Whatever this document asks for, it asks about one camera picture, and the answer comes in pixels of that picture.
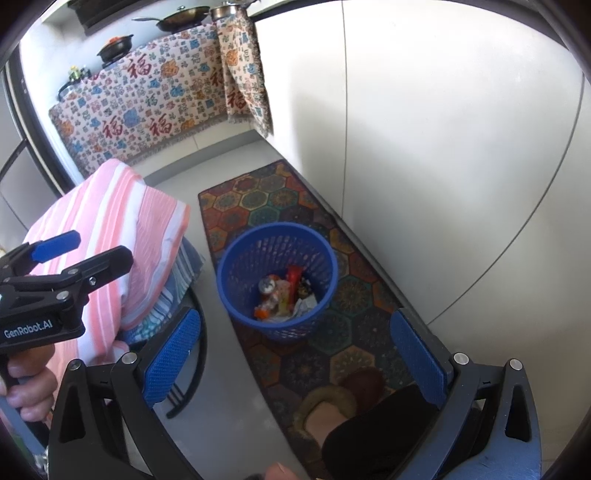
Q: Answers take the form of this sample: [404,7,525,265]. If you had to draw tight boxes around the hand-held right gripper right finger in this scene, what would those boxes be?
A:
[389,308,543,480]

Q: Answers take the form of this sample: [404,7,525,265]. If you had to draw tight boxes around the person's left hand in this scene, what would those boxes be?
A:
[0,344,59,423]

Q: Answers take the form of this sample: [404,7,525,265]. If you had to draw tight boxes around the black range hood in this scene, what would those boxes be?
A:
[69,0,155,27]

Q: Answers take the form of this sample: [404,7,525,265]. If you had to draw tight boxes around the narrow patterned fringed cloth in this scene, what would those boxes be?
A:
[215,9,274,138]

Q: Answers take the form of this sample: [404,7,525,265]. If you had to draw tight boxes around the blue plastic mesh basket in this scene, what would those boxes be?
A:
[216,222,338,343]

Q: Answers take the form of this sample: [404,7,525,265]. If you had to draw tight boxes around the person's foot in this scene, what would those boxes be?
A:
[306,405,352,445]

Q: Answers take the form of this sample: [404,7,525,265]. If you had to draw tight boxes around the large patterned fringed cloth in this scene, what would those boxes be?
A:
[48,23,230,179]

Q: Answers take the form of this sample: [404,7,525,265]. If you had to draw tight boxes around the orange plastic wrapper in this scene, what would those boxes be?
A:
[253,290,291,320]

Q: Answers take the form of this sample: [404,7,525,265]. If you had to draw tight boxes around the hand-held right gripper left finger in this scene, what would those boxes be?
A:
[46,307,202,480]

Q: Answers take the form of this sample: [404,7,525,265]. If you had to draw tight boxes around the brown furry slipper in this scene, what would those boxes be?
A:
[290,368,387,445]

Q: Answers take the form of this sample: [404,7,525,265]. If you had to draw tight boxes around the black rack with bottles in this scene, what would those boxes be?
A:
[57,66,94,101]

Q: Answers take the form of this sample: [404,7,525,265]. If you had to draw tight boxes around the black pants leg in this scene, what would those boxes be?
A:
[321,384,440,480]

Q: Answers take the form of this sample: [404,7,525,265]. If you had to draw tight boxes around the pink striped tablecloth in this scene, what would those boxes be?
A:
[21,159,192,366]

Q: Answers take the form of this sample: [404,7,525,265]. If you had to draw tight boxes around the hexagon patterned rug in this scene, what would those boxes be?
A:
[198,159,445,480]

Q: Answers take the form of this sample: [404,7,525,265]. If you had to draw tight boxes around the white base cabinets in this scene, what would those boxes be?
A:
[249,0,588,326]

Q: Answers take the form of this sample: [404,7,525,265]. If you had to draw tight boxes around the black clay pot orange lid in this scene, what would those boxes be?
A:
[96,34,136,64]

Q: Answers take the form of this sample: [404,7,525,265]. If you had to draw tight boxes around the steel pot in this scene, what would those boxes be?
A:
[209,0,256,22]

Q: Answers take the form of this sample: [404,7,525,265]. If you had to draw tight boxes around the wok with glass lid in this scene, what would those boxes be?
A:
[131,6,212,34]

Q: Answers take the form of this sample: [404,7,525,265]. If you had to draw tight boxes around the grey refrigerator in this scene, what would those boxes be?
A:
[0,65,52,253]

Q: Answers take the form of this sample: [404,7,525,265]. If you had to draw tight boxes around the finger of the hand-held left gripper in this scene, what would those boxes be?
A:
[59,246,134,295]
[0,231,82,278]

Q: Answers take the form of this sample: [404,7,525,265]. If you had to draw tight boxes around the blue striped cloth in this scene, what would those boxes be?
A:
[121,237,206,345]

